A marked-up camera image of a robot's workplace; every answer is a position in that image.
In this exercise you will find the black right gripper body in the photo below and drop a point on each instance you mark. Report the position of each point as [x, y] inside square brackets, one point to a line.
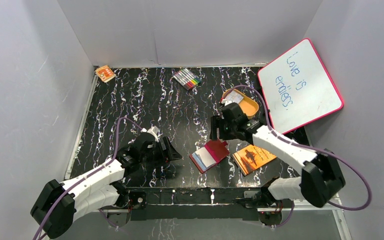
[226, 130]

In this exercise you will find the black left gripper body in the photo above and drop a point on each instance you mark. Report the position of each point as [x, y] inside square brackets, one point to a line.
[163, 148]

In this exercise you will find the red leather card holder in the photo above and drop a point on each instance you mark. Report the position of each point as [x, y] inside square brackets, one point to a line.
[210, 155]

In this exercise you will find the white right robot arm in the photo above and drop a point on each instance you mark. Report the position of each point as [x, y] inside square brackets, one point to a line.
[320, 176]

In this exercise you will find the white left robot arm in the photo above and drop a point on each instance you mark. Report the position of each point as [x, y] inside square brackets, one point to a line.
[60, 204]

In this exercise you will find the white credit card in tray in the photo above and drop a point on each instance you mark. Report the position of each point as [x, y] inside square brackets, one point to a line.
[234, 97]

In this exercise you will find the small orange card box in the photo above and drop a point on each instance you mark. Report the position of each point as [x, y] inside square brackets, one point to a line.
[105, 73]

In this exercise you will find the yellow oval tray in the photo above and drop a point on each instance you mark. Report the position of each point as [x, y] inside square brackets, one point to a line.
[249, 107]

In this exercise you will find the orange book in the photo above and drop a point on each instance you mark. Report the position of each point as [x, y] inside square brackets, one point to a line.
[251, 158]

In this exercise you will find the pack of coloured markers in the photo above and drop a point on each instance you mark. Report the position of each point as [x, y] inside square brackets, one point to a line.
[187, 78]

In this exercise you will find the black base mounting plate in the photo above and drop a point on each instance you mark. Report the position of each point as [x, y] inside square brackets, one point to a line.
[245, 203]

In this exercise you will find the pink framed whiteboard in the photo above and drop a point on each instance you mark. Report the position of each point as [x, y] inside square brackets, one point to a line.
[298, 89]

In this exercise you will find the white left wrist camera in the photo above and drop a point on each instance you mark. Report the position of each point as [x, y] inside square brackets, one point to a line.
[153, 130]

